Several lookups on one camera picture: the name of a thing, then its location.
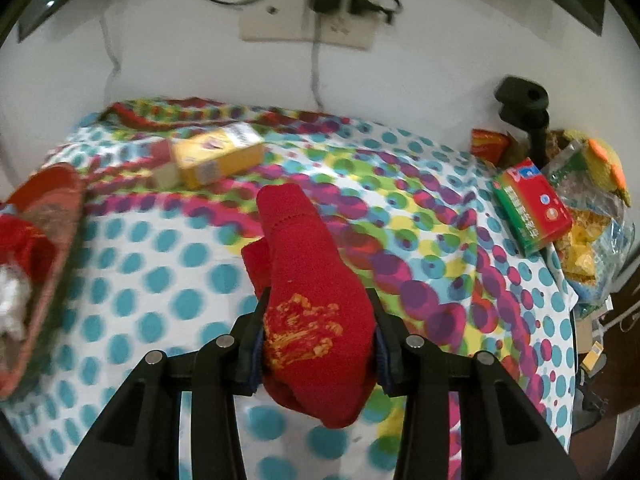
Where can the small yellow box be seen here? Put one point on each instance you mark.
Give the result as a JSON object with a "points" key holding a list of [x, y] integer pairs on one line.
{"points": [[592, 355]]}

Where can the clear bag of yellow snacks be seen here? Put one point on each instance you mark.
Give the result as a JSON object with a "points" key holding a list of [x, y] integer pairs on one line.
{"points": [[585, 240]]}

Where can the red knit sock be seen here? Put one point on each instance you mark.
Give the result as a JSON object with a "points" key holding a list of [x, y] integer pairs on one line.
{"points": [[25, 240], [310, 270]]}

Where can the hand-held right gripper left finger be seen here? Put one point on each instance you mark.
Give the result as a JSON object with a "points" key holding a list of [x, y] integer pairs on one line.
{"points": [[257, 360]]}

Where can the red green medicine box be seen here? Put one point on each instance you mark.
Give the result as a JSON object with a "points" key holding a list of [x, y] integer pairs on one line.
{"points": [[530, 205]]}

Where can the small red beige box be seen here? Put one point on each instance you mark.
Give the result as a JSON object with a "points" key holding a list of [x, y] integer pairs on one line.
{"points": [[165, 172]]}

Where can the black clamp stand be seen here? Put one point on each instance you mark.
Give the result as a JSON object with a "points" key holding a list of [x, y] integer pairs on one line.
{"points": [[520, 95]]}

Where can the red snack bag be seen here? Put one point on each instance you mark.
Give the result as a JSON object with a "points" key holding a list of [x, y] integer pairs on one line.
{"points": [[485, 142]]}

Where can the polka dot bedsheet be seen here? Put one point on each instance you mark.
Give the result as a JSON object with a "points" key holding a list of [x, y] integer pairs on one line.
{"points": [[150, 280]]}

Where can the yellow knit toy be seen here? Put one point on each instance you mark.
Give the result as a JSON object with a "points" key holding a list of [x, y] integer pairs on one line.
{"points": [[607, 160]]}

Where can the white sock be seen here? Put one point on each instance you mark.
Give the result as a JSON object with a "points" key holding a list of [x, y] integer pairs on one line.
{"points": [[12, 295]]}

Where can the yellow carton box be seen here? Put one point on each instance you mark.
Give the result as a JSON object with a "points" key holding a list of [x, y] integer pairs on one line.
{"points": [[220, 160]]}

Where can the worn red round tray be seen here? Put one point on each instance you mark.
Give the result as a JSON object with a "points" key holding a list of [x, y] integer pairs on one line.
{"points": [[60, 200]]}

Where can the black plug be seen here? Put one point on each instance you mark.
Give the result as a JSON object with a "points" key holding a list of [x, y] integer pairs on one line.
{"points": [[365, 5]]}

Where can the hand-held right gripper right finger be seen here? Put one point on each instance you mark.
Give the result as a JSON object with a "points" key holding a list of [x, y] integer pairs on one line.
{"points": [[382, 360]]}

